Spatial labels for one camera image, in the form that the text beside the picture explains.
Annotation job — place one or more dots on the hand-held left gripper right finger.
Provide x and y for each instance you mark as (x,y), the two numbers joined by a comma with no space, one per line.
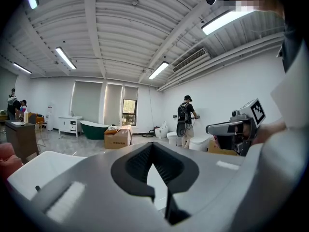
(179,170)

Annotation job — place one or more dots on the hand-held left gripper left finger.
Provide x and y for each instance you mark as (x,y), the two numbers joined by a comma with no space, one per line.
(131,178)

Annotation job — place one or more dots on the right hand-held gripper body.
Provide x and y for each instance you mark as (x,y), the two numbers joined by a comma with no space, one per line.
(241,129)

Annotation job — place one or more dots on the person's right forearm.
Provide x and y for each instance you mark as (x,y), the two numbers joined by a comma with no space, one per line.
(270,129)

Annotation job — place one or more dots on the green freestanding bathtub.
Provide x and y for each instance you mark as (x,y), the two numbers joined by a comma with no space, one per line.
(93,129)

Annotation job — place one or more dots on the white bottle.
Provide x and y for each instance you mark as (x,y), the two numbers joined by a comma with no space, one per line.
(26,117)

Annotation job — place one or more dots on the white toilet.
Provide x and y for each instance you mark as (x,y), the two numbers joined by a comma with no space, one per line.
(172,137)
(199,143)
(161,130)

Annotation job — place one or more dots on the small cardboard box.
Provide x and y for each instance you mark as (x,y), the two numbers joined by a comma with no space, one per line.
(214,150)

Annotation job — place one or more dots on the large open cardboard box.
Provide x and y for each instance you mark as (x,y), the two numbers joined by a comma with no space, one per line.
(118,138)

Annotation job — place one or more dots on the black framed window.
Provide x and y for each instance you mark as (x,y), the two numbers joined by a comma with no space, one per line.
(129,112)

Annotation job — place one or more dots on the person's white shirt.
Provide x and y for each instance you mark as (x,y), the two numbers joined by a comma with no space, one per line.
(293,88)

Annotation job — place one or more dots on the grey roller blind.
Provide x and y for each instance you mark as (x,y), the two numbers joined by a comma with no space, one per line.
(113,104)
(130,92)
(87,103)

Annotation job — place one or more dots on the white vanity cabinet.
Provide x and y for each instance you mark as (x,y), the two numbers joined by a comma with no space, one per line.
(70,125)

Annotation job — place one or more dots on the ceiling air conditioner vent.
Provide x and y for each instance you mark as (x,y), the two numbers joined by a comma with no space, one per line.
(190,60)

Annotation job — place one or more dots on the white water dispenser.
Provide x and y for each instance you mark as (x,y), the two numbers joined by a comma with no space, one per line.
(50,117)

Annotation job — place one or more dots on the orange sofa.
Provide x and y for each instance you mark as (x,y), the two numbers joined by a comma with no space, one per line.
(38,118)

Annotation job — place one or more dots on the dark wooden cabinet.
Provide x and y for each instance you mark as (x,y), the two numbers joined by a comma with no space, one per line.
(20,139)

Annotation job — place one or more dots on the red armchair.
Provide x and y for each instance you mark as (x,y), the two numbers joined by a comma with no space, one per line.
(8,161)

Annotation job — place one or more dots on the round smoke detector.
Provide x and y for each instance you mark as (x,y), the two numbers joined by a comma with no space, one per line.
(135,2)

